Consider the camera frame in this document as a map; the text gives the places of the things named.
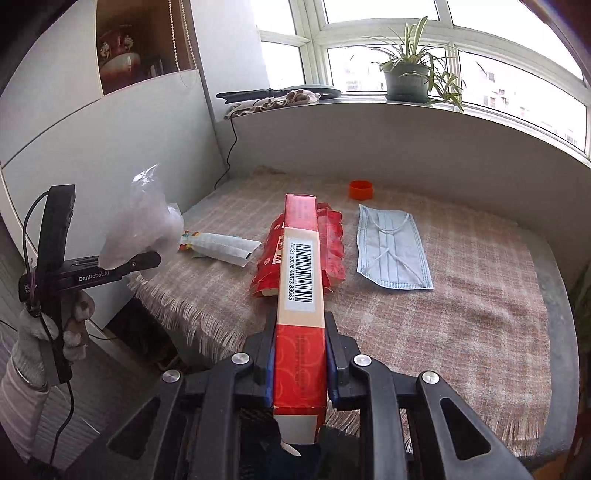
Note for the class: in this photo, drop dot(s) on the grey-green plush blanket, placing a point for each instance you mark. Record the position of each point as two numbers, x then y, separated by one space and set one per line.
561 323

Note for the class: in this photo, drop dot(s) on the white striped wrapper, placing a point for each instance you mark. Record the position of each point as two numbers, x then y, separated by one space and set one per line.
221 247

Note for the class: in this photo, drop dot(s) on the potted spider plant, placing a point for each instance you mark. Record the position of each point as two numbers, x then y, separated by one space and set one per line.
406 81

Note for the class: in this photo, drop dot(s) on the beige crumpled cloth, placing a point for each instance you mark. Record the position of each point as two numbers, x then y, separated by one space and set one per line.
295 98

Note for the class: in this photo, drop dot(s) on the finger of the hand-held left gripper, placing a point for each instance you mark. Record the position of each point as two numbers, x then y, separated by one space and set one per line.
143 263

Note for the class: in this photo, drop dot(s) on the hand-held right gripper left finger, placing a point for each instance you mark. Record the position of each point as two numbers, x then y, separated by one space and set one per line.
270 374

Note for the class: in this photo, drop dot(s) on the clear plastic bag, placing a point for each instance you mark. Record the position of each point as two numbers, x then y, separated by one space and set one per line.
138 221

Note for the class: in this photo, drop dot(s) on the person's left hand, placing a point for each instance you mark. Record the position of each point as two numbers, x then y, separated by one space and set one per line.
79 309

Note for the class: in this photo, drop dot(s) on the red ceramic jar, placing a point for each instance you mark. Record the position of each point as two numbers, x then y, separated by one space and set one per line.
120 64

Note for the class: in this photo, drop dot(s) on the blue face mask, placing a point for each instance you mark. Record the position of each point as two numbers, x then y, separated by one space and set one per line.
392 249

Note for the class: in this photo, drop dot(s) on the wooden wall niche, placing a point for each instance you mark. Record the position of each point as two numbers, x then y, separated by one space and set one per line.
157 27

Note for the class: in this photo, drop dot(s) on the orange bottle cap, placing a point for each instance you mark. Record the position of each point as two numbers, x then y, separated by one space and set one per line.
361 189

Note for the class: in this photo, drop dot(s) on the person's left forearm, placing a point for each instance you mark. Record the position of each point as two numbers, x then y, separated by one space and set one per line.
18 415

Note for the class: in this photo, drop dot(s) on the red snack packet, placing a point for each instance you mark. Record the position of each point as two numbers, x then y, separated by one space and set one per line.
332 249
300 258

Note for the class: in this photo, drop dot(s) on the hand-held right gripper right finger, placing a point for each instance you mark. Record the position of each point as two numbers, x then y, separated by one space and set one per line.
330 374

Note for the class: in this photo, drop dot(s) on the white window frame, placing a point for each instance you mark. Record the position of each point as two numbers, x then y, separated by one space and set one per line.
316 41

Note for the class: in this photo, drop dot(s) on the checked woven blanket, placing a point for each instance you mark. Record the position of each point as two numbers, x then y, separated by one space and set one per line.
461 323

